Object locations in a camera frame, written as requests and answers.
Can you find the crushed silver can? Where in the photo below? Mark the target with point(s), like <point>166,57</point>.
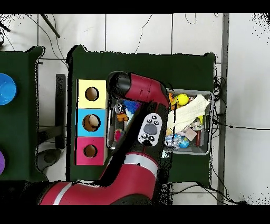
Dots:
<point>119,108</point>

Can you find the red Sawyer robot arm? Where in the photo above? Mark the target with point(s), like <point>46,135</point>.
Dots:
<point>135,169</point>

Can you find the wooden box with three holes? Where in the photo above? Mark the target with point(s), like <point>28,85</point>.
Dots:
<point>101,143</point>

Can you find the shallow clear mesh bin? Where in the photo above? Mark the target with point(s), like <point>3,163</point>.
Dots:
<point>202,148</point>

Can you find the small orange toy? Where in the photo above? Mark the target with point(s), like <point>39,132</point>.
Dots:
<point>122,117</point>

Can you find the orange toy basketball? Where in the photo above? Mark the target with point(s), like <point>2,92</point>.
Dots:
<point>171,100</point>

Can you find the yellow smiley ball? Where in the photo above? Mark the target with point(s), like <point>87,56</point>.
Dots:
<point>182,99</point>

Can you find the pale yellow cloth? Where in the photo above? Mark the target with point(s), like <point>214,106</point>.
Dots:
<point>187,113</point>

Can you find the side table with green cloth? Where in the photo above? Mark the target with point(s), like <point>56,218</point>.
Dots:
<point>27,127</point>

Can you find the blue bowl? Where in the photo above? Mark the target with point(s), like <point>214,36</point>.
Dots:
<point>6,88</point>

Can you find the purple bowl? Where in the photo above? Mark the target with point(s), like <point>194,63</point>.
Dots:
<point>1,162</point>

